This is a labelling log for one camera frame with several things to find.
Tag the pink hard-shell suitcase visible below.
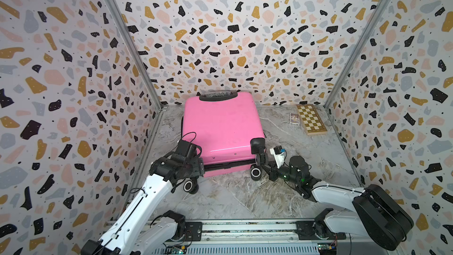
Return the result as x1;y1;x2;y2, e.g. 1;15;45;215
181;92;267;181

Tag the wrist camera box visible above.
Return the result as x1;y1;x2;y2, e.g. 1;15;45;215
270;145;287;168
175;140;197;158

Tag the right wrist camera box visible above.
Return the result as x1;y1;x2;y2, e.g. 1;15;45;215
270;145;287;168

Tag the aluminium corner post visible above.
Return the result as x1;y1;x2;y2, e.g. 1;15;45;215
324;0;390;110
105;0;162;112

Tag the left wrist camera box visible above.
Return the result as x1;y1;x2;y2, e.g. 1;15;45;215
175;140;197;158

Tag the wooden chessboard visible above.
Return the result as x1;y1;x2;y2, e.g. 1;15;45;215
297;105;327;136

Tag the right aluminium corner post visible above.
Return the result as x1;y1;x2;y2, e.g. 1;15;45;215
324;0;390;110

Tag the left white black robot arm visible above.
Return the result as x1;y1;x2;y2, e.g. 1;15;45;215
81;152;205;255

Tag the small playing card box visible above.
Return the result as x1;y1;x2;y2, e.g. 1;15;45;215
290;113;300;125

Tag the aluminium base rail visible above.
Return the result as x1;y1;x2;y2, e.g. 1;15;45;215
95;217;394;255

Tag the left aluminium corner post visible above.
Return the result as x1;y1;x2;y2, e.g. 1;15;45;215
105;0;162;112

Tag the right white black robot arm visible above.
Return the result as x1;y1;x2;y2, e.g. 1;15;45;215
251;153;414;251

